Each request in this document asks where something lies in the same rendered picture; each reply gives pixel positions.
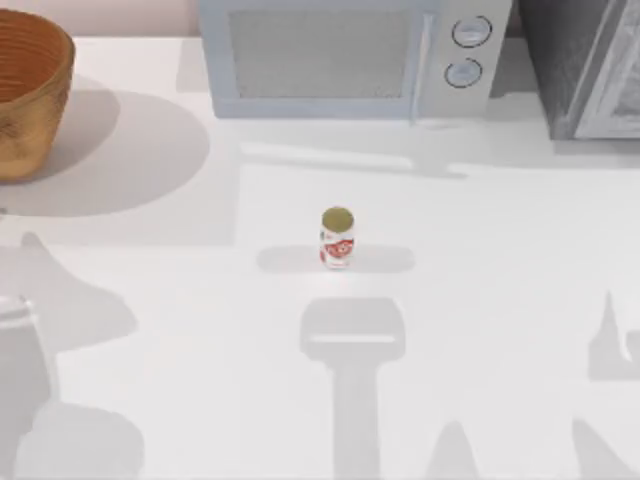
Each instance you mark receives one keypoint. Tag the grey cabinet door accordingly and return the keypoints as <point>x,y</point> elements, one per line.
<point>612,75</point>

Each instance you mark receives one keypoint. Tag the pale microwave oven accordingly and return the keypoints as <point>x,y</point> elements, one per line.
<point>350,55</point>

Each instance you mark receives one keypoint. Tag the grey cabinet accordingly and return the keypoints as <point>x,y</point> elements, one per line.
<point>565,65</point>

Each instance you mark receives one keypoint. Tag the microwave oven door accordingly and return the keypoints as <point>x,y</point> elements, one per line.
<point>320,57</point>

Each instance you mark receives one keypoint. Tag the brown woven basket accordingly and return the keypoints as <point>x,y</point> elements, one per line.
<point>30,100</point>

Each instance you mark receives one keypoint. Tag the round microwave knob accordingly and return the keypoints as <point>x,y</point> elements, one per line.
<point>471,30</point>
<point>463,73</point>

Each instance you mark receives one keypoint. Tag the red and white can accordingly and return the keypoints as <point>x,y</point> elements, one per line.
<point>337,247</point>

